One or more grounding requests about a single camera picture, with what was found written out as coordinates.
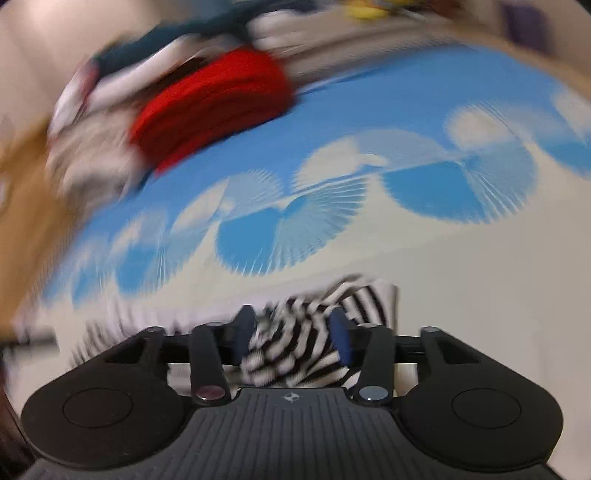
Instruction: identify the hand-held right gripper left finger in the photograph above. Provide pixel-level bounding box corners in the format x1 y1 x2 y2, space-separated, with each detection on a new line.
104 305 257 407

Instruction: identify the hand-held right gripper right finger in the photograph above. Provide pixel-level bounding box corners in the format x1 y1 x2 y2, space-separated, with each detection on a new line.
329 307 482 408

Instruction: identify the striped dress with white vest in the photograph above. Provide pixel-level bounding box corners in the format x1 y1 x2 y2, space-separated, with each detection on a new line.
69 274 400 389

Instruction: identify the blue and white bedsheet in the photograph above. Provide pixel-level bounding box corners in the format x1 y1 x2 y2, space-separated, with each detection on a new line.
11 41 591 402

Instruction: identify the white folded quilt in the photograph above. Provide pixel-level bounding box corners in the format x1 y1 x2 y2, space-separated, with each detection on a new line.
46 134 155 201
48 60 195 153

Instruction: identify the red folded blanket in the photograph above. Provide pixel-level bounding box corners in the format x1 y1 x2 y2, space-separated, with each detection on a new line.
128 48 298 175

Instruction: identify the wooden bed headboard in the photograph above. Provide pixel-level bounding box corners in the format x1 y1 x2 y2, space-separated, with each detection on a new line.
0 122 95 315

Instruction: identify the yellow plush toy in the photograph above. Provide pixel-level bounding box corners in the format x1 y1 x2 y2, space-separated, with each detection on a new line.
346 0 393 20

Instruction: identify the purple box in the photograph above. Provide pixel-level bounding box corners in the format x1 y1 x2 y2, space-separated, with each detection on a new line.
502 2 551 49

